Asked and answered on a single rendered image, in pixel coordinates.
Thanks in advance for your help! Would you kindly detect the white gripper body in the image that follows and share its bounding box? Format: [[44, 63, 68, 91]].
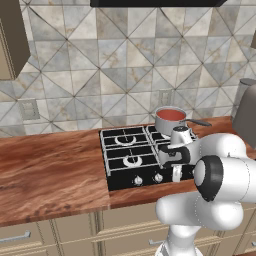
[[170, 164, 184, 184]]

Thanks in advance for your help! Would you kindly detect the red marinara sauce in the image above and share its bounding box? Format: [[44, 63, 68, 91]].
[[156, 108, 187, 122]]

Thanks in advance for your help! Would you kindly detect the black gas hob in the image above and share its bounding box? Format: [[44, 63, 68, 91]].
[[98, 123, 201, 193]]

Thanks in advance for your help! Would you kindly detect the beige drawer front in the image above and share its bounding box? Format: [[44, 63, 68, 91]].
[[99, 205, 172, 256], [213, 203, 256, 256], [0, 220, 46, 256]]

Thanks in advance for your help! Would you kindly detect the grey countertop appliance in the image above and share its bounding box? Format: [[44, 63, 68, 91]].
[[231, 77, 256, 151]]

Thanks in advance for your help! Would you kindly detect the black range hood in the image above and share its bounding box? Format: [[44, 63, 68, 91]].
[[89, 0, 229, 8]]

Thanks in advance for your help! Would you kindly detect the silver saucepan with black handle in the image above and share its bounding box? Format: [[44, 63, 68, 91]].
[[154, 106, 213, 135]]

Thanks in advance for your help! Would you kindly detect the silver drawer handle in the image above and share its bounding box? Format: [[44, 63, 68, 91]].
[[0, 230, 32, 244], [148, 237, 167, 247]]

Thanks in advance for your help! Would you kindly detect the grey wall socket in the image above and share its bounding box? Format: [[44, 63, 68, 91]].
[[18, 98, 41, 121], [158, 88, 174, 105]]

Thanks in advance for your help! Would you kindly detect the beige wall cupboard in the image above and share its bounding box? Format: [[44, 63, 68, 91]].
[[249, 31, 256, 51], [0, 0, 32, 81]]

